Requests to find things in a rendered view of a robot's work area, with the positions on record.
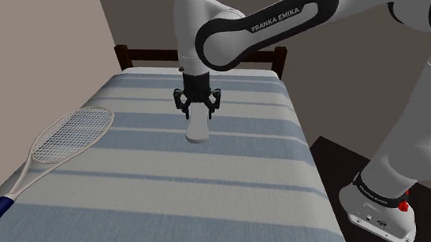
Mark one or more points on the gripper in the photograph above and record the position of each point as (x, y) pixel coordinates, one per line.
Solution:
(196, 85)

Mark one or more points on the bed with striped blue cover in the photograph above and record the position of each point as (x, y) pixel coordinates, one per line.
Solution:
(166, 186)

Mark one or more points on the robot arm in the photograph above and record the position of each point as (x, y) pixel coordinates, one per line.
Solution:
(412, 128)

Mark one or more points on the white oblong object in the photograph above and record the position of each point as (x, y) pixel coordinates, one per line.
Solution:
(197, 128)

